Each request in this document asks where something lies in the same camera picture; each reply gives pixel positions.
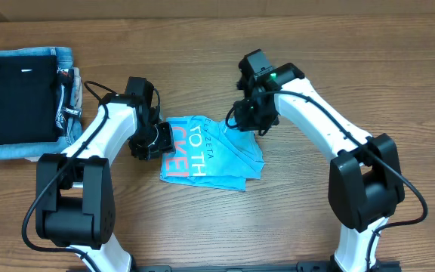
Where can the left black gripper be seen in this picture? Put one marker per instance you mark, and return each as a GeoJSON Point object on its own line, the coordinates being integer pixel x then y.
{"type": "Point", "coordinates": [167, 144]}

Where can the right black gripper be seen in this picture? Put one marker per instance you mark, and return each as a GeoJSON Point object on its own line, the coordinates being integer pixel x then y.
{"type": "Point", "coordinates": [245, 125]}

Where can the light blue printed t-shirt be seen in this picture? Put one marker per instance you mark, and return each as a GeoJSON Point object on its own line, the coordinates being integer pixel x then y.
{"type": "Point", "coordinates": [210, 154]}

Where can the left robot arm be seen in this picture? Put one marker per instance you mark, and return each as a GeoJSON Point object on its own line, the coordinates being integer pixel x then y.
{"type": "Point", "coordinates": [74, 206]}

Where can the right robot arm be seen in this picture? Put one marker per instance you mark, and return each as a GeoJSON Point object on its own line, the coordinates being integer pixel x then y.
{"type": "Point", "coordinates": [364, 171]}

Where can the folded blue jeans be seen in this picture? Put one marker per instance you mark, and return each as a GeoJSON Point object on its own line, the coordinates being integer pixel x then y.
{"type": "Point", "coordinates": [65, 60]}

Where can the folded black printed garment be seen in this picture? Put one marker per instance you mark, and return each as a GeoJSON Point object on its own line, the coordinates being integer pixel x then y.
{"type": "Point", "coordinates": [69, 101]}

